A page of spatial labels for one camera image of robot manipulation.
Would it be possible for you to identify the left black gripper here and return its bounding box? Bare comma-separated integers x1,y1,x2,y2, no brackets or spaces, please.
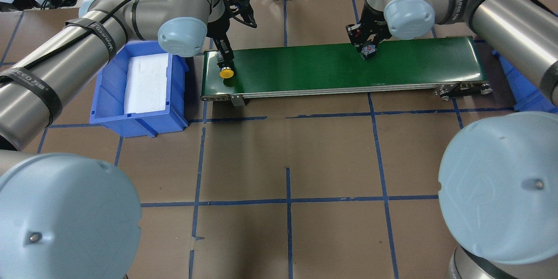
206,11,235,68

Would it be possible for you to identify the yellow push button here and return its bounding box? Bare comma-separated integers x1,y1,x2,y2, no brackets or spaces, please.
217,52,235,80

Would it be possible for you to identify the blue bin left side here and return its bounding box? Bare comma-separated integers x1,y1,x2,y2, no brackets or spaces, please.
89,42,189,138

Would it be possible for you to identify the red push button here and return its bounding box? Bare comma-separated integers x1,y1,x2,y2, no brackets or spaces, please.
360,40,378,60

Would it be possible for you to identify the white foam pad left bin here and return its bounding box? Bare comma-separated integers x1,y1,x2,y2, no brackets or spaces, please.
123,53,170,114

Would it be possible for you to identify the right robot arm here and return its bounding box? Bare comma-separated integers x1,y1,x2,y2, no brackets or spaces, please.
347,0,557,279

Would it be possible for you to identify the green conveyor belt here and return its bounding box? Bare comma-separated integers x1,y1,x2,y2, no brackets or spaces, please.
201,37,492,106

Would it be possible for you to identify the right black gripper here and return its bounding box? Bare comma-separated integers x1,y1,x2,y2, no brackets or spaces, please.
346,7,391,55

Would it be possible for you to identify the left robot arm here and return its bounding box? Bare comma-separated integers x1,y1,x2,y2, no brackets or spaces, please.
0,0,225,279

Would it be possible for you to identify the blue bin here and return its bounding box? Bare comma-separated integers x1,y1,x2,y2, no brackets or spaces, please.
493,50,558,114
89,42,189,138

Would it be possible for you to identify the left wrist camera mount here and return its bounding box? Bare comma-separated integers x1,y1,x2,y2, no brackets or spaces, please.
224,0,258,29

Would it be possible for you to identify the blue bin right side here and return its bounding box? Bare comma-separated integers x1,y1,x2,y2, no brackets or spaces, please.
493,50,558,114

